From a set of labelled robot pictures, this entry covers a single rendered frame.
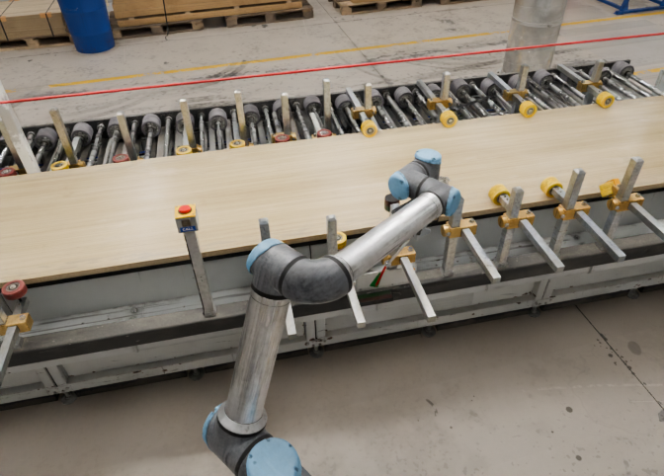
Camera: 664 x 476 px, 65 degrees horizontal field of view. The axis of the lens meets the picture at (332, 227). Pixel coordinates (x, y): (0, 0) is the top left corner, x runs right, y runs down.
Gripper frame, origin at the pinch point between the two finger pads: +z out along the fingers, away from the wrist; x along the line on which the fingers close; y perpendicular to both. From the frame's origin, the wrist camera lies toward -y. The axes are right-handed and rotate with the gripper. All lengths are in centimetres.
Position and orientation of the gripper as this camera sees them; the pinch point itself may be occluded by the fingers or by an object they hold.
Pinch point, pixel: (414, 237)
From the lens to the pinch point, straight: 200.1
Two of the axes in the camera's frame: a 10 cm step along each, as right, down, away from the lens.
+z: 0.2, 7.8, 6.3
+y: 9.8, -1.5, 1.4
